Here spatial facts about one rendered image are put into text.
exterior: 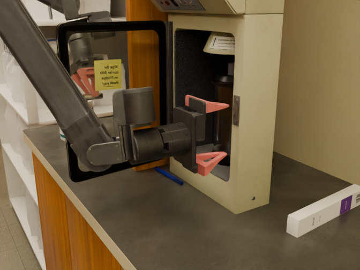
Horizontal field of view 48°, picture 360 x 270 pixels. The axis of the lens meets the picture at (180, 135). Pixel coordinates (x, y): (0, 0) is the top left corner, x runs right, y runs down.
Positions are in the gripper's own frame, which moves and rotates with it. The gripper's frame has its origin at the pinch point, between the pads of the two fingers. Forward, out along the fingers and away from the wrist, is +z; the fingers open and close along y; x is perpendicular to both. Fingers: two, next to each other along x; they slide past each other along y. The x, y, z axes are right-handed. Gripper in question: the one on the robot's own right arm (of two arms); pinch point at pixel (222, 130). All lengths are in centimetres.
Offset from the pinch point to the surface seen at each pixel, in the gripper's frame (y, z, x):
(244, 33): 17.2, 11.9, 9.0
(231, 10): 21.8, 8.5, 9.3
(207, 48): 12.6, 13.7, 24.7
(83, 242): -46, -15, 47
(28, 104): -19, -11, 125
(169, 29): 16.3, 11.8, 40.2
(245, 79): 7.4, 12.7, 8.8
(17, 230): -120, -13, 197
